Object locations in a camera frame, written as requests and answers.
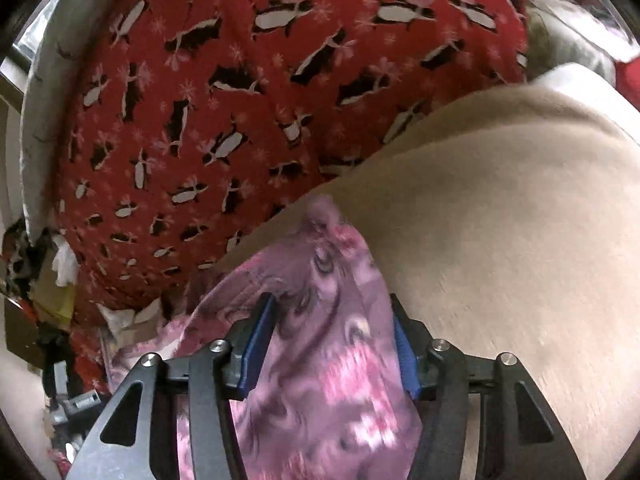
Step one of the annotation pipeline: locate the purple floral garment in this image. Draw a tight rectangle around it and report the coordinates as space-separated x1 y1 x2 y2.
108 197 422 479

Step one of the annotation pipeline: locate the beige plush blanket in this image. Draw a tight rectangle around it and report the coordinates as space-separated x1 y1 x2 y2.
221 84 639 479

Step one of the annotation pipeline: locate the red penguin print pillow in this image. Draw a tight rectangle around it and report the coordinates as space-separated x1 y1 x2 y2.
55 0 527 314

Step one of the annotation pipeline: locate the white cloth pile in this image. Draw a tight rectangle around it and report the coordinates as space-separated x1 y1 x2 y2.
525 0 639 84

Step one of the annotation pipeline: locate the plain red cushion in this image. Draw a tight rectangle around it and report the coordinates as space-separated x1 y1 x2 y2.
615 58 640 110

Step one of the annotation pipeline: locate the grey headboard edge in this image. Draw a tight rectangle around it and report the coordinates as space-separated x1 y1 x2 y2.
20 0 115 244

